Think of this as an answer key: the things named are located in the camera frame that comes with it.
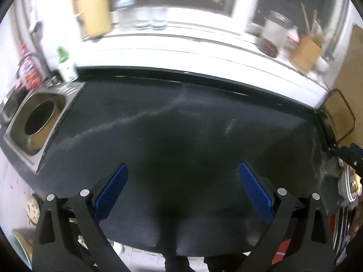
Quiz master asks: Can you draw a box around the large wooden board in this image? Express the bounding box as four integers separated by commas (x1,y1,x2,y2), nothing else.
322,25,362,147

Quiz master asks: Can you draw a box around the bamboo utensil holder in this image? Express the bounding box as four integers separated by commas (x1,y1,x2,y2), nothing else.
289,36,323,75

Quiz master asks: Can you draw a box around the steel sink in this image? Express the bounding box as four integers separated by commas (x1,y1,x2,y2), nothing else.
4,82,84,174

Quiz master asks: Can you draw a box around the glass jar with beans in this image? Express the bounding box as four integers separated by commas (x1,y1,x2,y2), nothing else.
257,10,294,58

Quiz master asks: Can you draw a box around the green cap soap bottle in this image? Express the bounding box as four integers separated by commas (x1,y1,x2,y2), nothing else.
57,47,78,82

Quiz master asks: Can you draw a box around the wooden cutting board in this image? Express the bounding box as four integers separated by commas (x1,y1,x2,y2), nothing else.
71,0,112,39

